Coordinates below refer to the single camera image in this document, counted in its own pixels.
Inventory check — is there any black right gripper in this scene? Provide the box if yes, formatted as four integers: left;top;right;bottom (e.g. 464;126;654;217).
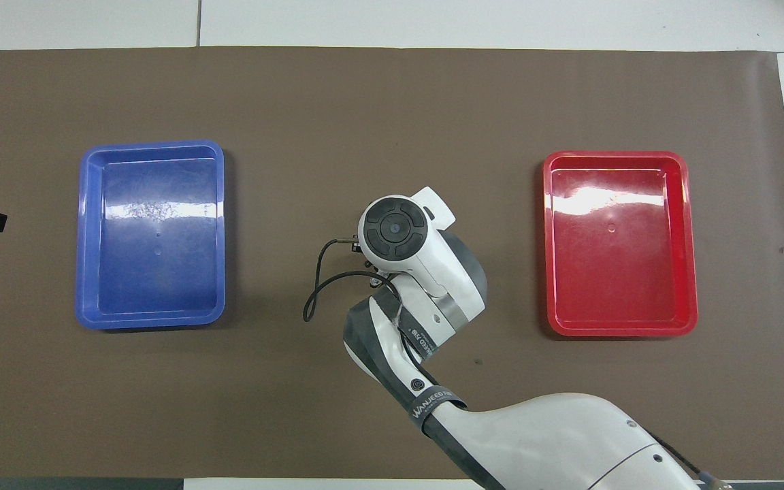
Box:
349;235;384;287

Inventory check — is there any brown table mat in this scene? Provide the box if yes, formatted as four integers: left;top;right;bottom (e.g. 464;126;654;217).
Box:
0;46;784;480

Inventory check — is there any blue plastic tray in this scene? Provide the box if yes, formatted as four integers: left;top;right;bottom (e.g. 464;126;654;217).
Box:
76;140;227;331

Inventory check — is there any red plastic tray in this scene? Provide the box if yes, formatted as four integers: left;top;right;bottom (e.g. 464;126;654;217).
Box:
542;150;699;338

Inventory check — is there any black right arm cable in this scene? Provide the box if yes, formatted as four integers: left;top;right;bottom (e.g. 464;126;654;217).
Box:
653;438;734;490

